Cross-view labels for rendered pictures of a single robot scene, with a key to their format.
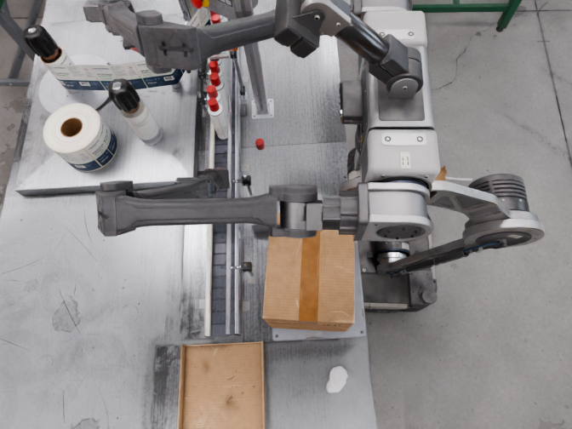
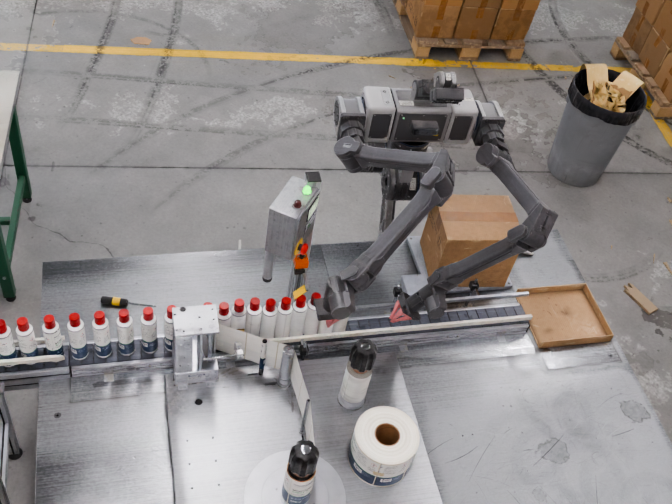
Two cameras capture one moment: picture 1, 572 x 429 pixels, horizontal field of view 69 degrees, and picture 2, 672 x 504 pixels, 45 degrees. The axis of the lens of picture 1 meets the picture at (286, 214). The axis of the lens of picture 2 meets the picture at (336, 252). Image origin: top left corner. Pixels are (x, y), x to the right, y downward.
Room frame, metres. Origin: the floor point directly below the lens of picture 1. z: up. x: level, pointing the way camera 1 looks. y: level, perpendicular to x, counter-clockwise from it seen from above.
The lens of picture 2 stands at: (1.71, 1.75, 3.17)
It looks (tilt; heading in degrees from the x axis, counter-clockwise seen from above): 47 degrees down; 243
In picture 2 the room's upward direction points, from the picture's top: 12 degrees clockwise
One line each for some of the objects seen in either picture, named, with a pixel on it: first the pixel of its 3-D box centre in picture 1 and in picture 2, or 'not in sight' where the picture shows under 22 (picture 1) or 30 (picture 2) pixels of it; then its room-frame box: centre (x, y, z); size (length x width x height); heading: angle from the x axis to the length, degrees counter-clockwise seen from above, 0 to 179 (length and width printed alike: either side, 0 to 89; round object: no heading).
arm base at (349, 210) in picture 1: (342, 212); (491, 137); (0.28, -0.11, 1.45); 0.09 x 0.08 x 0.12; 170
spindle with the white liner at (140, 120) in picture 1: (135, 112); (358, 373); (0.91, 0.46, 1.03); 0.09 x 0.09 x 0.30
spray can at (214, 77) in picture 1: (220, 94); (312, 314); (0.96, 0.17, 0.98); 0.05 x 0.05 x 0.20
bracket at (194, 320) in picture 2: not in sight; (195, 320); (1.38, 0.23, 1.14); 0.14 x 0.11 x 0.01; 174
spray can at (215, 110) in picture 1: (218, 118); (341, 312); (0.86, 0.18, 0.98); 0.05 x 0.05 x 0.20
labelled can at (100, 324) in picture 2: not in sight; (101, 333); (1.66, 0.10, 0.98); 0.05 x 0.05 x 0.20
